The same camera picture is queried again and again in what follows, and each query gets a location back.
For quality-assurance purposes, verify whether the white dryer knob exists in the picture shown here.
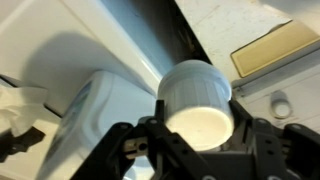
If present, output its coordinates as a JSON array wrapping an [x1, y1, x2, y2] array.
[[269, 91, 294, 120]]

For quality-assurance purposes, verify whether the large Kirkland detergent jug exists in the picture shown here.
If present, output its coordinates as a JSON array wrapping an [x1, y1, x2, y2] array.
[[36, 69, 158, 180]]

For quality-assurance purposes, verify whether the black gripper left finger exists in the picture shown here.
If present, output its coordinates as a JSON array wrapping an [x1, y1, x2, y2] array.
[[71, 99, 214, 180]]

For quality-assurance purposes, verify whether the white washing machine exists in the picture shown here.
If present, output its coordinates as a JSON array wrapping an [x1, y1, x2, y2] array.
[[174, 0, 320, 134], [0, 0, 164, 180]]

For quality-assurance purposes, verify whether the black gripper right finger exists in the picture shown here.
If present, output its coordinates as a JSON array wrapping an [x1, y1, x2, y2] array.
[[229, 99, 320, 180]]

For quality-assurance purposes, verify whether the white ribbed bottle cap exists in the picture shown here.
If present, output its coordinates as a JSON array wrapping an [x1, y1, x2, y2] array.
[[157, 59, 235, 152]]

